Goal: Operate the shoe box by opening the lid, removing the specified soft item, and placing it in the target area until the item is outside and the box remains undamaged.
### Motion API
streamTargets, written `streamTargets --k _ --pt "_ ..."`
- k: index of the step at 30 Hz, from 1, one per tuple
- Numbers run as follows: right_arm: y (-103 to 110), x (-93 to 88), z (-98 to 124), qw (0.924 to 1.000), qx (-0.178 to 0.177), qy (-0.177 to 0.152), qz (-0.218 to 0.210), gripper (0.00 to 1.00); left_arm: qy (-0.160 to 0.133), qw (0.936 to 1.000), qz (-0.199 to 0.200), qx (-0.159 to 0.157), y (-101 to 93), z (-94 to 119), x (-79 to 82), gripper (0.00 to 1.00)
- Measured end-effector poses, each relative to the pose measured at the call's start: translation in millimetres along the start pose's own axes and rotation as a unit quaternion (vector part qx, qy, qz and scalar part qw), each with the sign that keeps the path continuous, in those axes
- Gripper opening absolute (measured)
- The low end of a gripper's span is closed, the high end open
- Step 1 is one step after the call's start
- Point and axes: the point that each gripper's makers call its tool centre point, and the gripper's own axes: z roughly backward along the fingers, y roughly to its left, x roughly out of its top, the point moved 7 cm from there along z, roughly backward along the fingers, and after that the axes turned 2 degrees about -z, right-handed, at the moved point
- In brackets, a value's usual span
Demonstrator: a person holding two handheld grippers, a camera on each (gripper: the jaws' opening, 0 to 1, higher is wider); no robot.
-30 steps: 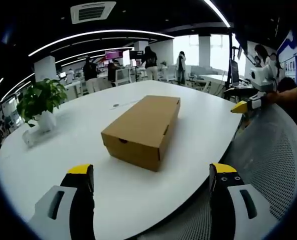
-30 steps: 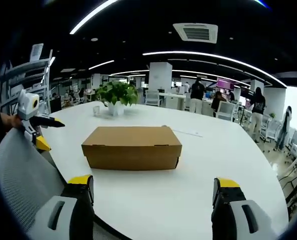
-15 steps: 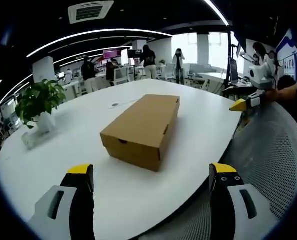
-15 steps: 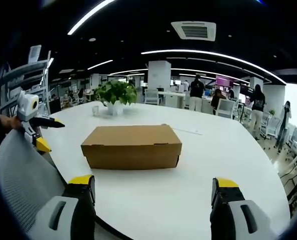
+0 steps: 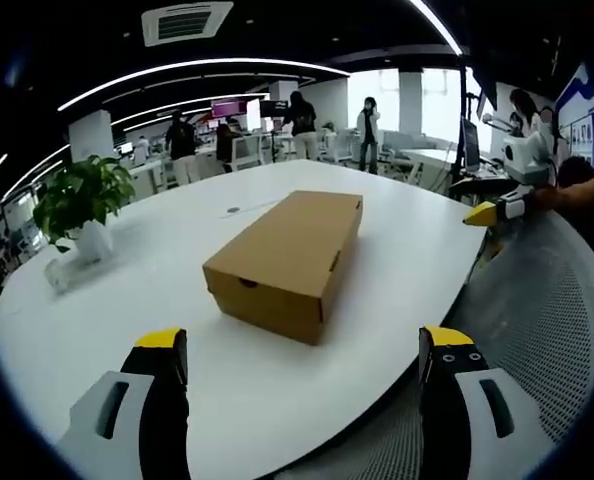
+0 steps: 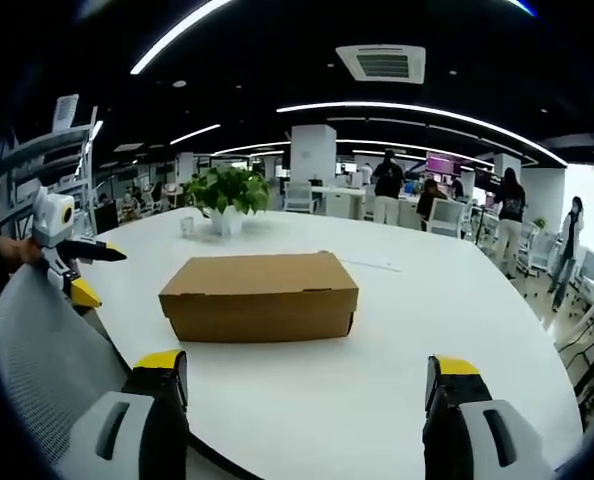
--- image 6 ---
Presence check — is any white office chair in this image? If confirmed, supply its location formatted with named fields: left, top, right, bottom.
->
left=282, top=180, right=319, bottom=214
left=425, top=198, right=467, bottom=239

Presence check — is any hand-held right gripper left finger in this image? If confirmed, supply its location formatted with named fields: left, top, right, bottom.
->
left=69, top=349, right=192, bottom=480

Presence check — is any white square pillar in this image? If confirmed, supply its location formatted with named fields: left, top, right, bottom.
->
left=290, top=124, right=338, bottom=187

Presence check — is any short ceiling light strip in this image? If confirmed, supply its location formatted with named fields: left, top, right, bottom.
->
left=168, top=123, right=222, bottom=147

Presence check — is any grey mesh office chair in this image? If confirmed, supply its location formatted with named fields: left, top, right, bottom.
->
left=0, top=262, right=134, bottom=480

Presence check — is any ceiling air conditioner unit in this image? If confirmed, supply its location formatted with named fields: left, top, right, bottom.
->
left=335, top=44, right=427, bottom=85

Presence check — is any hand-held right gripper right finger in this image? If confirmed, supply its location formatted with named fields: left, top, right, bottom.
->
left=420, top=353, right=554, bottom=480

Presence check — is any purple display screen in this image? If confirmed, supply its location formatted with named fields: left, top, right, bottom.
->
left=424, top=150, right=463, bottom=177

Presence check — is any grey metal shelf rack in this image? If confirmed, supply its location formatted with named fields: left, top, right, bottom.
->
left=0, top=93, right=102, bottom=239

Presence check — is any long curved ceiling light strip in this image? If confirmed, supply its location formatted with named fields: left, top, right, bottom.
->
left=275, top=101, right=569, bottom=167
left=129, top=0, right=234, bottom=77

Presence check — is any green potted plant white pot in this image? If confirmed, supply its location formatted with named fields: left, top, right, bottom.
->
left=183, top=165, right=272, bottom=236

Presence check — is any brown cardboard shoe box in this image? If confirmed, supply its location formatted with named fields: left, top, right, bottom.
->
left=157, top=252, right=360, bottom=344

